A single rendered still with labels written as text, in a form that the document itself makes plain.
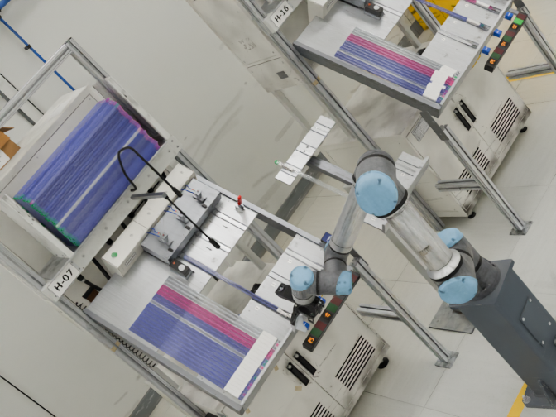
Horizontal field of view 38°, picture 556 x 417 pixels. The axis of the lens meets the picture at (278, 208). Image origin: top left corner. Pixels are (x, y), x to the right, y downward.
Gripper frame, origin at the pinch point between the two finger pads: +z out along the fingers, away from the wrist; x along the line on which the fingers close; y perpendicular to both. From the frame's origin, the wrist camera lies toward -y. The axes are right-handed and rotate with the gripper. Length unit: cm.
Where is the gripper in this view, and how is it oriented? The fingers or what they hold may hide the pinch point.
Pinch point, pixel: (303, 315)
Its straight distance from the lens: 282.5
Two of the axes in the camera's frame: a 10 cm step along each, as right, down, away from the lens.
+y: 8.3, 4.3, -3.4
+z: 1.0, 5.0, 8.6
